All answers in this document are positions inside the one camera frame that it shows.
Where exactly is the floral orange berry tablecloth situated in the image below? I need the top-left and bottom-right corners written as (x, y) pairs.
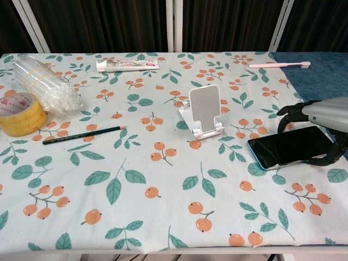
top-left (0, 51), bottom-right (348, 253)

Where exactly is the white partition frame post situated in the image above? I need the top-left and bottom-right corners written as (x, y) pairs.
top-left (165, 0), bottom-right (184, 53)
top-left (267, 0), bottom-right (296, 52)
top-left (11, 0), bottom-right (51, 54)

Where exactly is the black smartphone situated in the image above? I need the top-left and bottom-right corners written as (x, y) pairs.
top-left (246, 125), bottom-right (335, 171)

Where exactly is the floral toothpaste tube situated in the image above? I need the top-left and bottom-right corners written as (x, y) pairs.
top-left (95, 59), bottom-right (159, 73)

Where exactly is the white folding phone stand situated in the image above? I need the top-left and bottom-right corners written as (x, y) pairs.
top-left (177, 84), bottom-right (226, 141)

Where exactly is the pink toothbrush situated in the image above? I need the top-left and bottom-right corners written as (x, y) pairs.
top-left (248, 61), bottom-right (312, 70)

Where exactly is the clear plastic straw bundle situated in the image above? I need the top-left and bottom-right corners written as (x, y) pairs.
top-left (11, 53), bottom-right (83, 117)

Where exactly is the dark green pencil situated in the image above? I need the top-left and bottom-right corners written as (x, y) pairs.
top-left (42, 125), bottom-right (128, 146)

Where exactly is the black pleated curtain panel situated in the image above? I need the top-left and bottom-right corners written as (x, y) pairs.
top-left (0, 0), bottom-right (36, 54)
top-left (29, 0), bottom-right (168, 53)
top-left (277, 0), bottom-right (348, 53)
top-left (182, 0), bottom-right (284, 52)

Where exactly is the yellow packing tape roll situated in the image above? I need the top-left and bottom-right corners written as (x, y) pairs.
top-left (0, 92), bottom-right (48, 137)

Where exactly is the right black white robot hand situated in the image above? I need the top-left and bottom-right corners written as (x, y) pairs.
top-left (276, 97), bottom-right (348, 167)

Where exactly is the blue felt table mat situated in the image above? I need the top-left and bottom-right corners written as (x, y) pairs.
top-left (271, 51), bottom-right (348, 161)

